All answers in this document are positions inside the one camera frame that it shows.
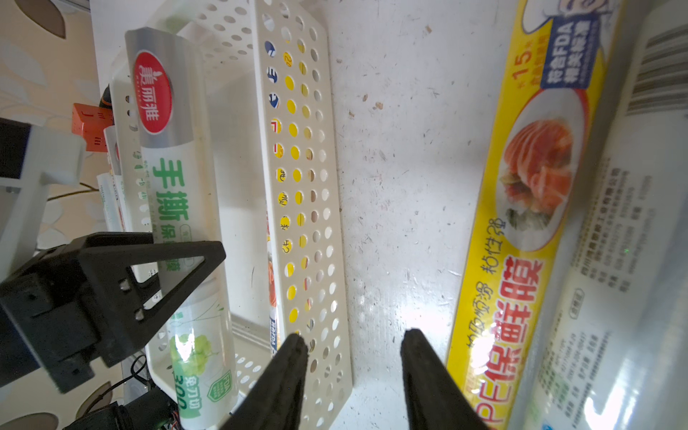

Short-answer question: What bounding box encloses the white perforated plastic basket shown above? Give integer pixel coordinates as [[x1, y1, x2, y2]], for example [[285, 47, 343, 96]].
[[92, 1, 353, 429]]

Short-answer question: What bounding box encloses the yellow wrap roll with salmon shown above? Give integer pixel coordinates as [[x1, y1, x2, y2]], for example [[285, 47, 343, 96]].
[[257, 36, 328, 350]]

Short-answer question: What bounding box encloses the green white wrap roll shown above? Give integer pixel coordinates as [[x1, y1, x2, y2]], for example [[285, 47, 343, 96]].
[[97, 125, 138, 232], [125, 28, 238, 429]]

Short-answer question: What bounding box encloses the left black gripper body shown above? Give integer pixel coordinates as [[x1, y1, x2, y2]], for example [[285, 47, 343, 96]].
[[1, 245, 102, 393]]

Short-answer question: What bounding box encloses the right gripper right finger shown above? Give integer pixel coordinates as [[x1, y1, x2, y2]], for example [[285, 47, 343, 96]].
[[401, 329, 487, 430]]

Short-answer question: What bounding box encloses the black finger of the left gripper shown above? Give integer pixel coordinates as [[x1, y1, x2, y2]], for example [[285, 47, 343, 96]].
[[66, 233, 226, 367]]

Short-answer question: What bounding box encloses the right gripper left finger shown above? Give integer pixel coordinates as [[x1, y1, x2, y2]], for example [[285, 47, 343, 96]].
[[220, 333, 308, 430]]

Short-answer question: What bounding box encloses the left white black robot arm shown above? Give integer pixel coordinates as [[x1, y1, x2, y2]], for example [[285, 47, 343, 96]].
[[1, 119, 226, 393]]

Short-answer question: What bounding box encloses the silver green wrap roll right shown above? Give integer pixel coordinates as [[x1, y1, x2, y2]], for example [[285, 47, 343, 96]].
[[510, 1, 687, 429]]

